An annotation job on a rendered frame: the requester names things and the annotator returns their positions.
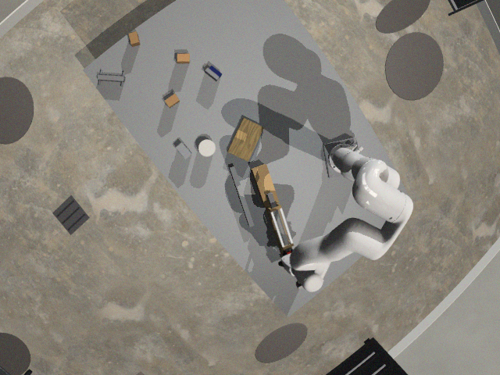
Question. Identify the white short cylinder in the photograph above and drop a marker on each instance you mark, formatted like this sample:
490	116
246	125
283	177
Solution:
206	148

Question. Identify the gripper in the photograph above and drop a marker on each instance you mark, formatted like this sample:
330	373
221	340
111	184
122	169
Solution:
285	263

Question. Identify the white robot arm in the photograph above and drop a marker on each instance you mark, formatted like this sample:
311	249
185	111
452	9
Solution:
371	192

